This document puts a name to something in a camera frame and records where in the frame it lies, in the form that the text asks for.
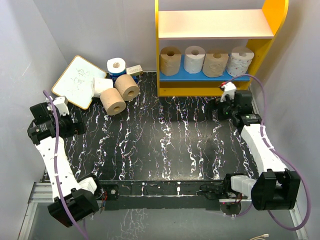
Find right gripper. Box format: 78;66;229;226
203;93;237;122

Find white dotted paper roll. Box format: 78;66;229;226
226;46;255;77

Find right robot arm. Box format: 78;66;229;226
205;90;301;211

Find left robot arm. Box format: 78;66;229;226
27;97;104;228

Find yellow shelf unit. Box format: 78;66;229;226
154;0;289;97

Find white roll lying sideways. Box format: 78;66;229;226
92;77;114;98

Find blue box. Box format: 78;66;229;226
109;70;126;81

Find white roll on blue box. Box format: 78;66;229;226
106;57;126;75

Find small beige carton box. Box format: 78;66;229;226
126;64;144;77

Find small whiteboard wooden frame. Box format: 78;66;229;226
51;55;107;110

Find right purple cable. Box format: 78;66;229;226
221;74;313;231

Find aluminium rail frame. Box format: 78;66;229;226
18;87;310;240

